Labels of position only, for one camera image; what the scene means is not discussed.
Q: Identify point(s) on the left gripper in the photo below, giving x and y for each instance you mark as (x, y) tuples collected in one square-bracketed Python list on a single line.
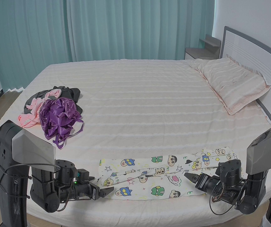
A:
[(96, 190)]

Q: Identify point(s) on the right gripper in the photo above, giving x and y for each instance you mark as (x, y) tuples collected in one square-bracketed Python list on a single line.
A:
[(203, 182)]

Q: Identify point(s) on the white printed pyjama top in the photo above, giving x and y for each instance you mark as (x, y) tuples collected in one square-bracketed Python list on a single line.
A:
[(145, 181)]

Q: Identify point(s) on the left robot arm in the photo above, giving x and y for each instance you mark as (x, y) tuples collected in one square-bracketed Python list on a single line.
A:
[(12, 185)]

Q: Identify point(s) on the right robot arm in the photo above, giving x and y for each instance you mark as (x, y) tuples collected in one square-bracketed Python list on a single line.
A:
[(263, 155)]

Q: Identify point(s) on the bed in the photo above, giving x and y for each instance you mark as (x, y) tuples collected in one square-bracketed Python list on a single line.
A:
[(149, 103)]

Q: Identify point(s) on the purple satin garment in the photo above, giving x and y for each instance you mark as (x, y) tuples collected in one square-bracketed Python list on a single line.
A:
[(59, 112)]

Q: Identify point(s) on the pink garment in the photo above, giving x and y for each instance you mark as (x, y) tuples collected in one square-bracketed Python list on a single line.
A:
[(27, 120)]

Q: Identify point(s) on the dark grey garment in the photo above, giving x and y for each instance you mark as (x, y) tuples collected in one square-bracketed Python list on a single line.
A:
[(75, 92)]

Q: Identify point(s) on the cream pillow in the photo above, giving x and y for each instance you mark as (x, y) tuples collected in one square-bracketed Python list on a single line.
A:
[(232, 84)]

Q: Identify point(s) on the grey bedside table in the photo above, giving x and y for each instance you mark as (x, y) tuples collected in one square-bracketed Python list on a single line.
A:
[(197, 53)]

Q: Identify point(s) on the blue-green curtain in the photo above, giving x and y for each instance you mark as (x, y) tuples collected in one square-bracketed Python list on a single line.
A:
[(137, 20), (31, 32)]

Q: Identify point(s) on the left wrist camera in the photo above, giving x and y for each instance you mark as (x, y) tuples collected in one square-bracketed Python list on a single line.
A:
[(83, 176)]

